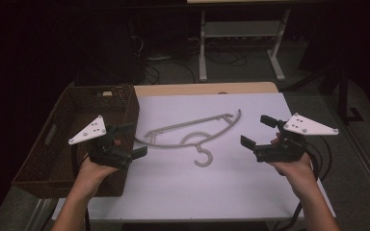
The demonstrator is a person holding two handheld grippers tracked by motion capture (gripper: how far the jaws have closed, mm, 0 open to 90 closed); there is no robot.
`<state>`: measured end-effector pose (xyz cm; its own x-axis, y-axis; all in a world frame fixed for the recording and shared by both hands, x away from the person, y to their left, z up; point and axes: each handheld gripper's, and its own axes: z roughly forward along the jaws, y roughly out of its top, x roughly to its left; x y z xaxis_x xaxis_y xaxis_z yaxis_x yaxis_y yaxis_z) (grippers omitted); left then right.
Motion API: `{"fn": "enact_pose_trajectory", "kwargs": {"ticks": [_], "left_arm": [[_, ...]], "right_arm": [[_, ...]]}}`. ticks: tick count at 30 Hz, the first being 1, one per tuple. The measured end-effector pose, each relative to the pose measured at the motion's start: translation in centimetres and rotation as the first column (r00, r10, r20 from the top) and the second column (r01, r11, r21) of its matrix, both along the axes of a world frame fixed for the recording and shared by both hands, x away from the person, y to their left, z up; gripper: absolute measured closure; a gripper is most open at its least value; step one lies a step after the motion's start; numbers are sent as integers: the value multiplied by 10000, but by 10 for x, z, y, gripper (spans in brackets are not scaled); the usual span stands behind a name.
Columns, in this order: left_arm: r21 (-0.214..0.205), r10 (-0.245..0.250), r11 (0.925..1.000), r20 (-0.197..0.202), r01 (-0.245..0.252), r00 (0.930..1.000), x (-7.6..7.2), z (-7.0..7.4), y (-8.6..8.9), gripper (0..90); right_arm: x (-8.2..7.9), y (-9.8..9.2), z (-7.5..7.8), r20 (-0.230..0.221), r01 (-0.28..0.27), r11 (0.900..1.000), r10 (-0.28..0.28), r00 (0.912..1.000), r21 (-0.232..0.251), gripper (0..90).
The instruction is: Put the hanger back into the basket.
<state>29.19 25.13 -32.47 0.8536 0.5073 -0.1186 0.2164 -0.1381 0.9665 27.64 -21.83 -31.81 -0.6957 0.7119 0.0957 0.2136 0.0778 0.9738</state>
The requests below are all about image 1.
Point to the white paper sheet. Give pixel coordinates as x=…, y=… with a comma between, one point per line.
x=199, y=166

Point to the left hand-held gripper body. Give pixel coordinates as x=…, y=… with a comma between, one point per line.
x=104, y=150

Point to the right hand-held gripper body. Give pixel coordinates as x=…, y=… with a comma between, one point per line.
x=289, y=141

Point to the brown wicker basket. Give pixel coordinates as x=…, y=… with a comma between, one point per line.
x=74, y=144

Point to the person's right hand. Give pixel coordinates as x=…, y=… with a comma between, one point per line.
x=294, y=171

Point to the black metal stand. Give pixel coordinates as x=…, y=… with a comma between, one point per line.
x=340, y=89

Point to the person's left hand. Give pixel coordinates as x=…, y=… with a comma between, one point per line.
x=93, y=174

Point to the white metal table frame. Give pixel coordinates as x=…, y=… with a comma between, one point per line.
x=241, y=41

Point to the grey plastic clothes hanger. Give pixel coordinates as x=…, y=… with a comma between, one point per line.
x=192, y=134

